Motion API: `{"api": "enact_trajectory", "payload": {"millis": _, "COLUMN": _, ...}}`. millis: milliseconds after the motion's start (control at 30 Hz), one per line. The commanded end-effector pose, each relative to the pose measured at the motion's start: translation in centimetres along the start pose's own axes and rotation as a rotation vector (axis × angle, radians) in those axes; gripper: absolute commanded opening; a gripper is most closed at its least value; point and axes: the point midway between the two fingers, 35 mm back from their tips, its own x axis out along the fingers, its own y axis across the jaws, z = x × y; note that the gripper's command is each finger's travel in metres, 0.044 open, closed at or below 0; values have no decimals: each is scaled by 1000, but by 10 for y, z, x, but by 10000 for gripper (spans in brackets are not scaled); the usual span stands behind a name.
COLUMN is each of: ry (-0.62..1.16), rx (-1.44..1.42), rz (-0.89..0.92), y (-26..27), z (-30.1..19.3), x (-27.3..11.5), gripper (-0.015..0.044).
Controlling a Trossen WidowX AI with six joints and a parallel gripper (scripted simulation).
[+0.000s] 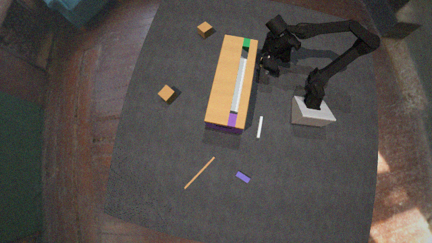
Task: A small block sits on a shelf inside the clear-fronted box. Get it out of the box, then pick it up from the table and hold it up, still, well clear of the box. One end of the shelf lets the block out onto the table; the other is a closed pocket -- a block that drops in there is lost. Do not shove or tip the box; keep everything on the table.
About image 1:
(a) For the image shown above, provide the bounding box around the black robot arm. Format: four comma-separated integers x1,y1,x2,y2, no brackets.
265,15,381,110

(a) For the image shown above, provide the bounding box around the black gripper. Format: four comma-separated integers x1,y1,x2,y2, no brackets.
260,31,287,73

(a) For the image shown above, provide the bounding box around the small purple block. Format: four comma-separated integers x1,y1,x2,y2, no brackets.
236,171,250,183

